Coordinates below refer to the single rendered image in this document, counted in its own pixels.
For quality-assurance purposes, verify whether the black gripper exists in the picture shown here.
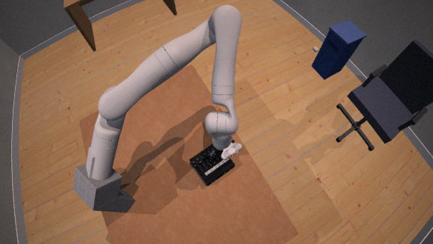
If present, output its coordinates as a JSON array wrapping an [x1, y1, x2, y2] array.
[[209, 137, 235, 157]]

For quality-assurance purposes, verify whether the black lighting desk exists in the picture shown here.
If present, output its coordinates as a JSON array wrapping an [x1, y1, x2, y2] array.
[[190, 144, 235, 186]]

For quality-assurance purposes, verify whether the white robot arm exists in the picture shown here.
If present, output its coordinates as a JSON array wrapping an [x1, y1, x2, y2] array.
[[86, 4, 242, 180]]

